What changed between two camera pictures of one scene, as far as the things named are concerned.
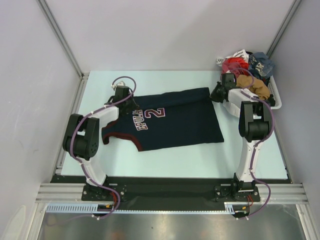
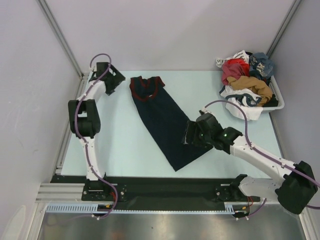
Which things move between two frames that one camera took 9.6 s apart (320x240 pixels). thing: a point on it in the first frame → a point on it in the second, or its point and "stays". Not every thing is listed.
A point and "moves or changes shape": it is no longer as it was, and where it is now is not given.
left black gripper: x=132 y=107 → x=119 y=79
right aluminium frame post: x=283 y=29 stays
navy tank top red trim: x=168 y=119 moves or changes shape
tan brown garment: x=255 y=85 stays
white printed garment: x=240 y=53 stays
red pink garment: x=235 y=65 stays
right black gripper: x=214 y=97 → x=192 y=127
